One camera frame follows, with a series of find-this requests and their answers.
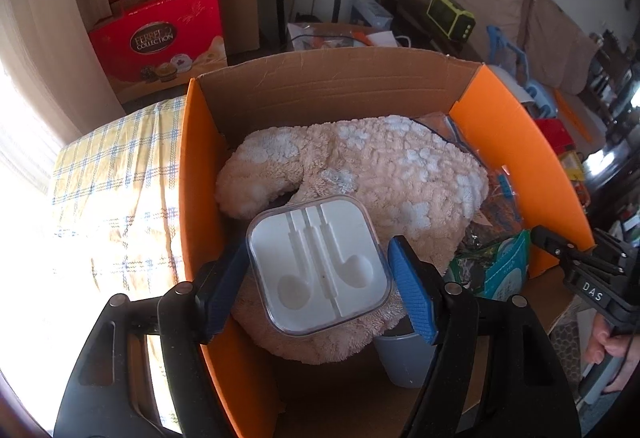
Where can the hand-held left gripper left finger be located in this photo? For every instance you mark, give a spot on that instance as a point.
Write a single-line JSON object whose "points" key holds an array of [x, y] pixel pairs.
{"points": [[225, 288]]}

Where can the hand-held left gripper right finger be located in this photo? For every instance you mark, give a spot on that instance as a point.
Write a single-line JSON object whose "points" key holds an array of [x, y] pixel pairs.
{"points": [[412, 288]]}

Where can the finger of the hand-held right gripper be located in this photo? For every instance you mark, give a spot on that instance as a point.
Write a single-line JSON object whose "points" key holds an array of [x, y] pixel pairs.
{"points": [[592, 290], [550, 238]]}

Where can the green snack packet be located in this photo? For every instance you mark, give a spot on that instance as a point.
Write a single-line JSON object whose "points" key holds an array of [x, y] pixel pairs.
{"points": [[465, 265]]}

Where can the clear bag of dried snacks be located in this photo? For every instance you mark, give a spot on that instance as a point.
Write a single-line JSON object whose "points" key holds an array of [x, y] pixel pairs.
{"points": [[500, 203]]}

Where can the translucent plastic cup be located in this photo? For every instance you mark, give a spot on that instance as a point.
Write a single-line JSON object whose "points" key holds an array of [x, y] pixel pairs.
{"points": [[405, 363]]}

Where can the white earphone case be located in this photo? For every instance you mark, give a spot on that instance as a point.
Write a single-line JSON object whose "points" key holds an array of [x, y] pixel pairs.
{"points": [[320, 263]]}

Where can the fluffy beige plush toy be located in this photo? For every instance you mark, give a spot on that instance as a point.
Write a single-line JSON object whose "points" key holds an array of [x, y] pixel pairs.
{"points": [[375, 167]]}

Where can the clear blue-edged snack bag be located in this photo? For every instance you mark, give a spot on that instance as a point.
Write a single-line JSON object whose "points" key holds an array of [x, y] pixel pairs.
{"points": [[445, 125]]}

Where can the orange cardboard box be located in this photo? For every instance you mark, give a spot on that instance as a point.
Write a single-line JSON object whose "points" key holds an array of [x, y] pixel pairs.
{"points": [[325, 87]]}

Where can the person's right hand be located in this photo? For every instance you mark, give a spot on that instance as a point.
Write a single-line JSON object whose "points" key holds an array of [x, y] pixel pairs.
{"points": [[605, 348]]}

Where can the yellow plaid tablecloth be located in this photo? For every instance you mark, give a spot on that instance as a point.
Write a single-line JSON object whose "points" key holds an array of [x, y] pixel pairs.
{"points": [[110, 178]]}

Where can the dark bookshelf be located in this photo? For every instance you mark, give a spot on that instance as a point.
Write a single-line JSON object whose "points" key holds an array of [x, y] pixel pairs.
{"points": [[615, 67]]}

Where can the light blue plastic stool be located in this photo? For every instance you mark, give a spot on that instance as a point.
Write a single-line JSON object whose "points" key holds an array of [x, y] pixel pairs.
{"points": [[510, 52]]}

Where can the red Ferrero Collection box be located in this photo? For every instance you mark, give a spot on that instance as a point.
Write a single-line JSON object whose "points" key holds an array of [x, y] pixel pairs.
{"points": [[160, 42]]}

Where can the blue white box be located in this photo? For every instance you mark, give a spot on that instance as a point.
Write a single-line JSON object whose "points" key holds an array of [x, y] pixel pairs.
{"points": [[372, 10]]}

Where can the large brown cardboard box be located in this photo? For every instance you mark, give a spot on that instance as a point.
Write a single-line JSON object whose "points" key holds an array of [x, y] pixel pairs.
{"points": [[240, 7]]}

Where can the cream curtain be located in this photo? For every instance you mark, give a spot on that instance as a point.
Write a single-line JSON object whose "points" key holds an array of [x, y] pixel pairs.
{"points": [[50, 67]]}

